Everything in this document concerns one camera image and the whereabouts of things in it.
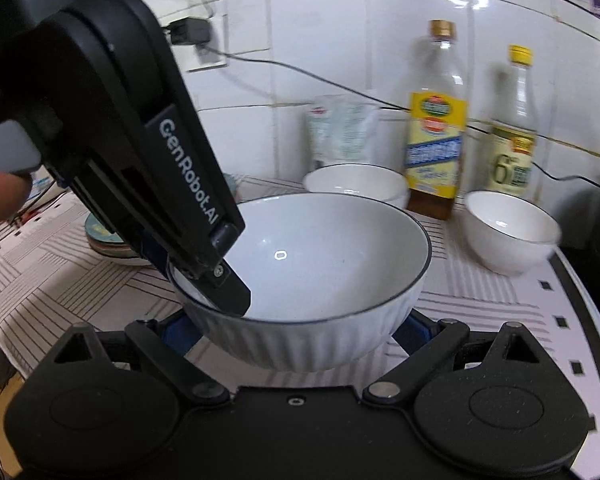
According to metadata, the white food packet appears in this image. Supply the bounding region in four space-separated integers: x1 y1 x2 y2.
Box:
306 94 381 173

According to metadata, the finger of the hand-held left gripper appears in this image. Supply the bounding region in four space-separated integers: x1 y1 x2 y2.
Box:
139 232 175 275
69 157 252 317

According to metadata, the black power adapter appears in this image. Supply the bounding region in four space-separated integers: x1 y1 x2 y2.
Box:
169 17 213 46

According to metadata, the pink rabbit print plate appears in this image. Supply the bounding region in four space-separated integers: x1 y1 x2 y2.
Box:
87 237 141 258

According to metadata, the striped white tablecloth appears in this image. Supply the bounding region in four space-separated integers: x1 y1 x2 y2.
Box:
0 174 600 461

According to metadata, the white wall socket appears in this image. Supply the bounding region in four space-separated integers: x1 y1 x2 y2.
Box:
180 12 230 72

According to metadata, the clear vinegar bottle yellow cap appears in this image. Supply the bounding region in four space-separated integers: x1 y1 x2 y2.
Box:
489 44 540 200

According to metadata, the blue fried egg plate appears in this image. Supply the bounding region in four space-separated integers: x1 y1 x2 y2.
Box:
84 174 242 243

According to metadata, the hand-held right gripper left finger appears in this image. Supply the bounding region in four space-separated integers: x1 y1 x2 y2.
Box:
52 310 231 406

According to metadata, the white bowl with dark rim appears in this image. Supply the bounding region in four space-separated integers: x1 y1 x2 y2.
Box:
302 163 410 211
462 190 563 277
167 192 433 372

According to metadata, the yellow label oil bottle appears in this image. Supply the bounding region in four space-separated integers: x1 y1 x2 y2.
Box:
402 19 470 222

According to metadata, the white plate with sun print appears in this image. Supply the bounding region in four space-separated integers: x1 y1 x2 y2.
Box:
92 250 156 267

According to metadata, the black power cable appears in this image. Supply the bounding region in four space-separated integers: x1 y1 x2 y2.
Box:
200 42 600 183

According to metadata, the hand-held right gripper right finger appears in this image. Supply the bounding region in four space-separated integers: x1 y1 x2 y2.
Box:
362 310 546 403

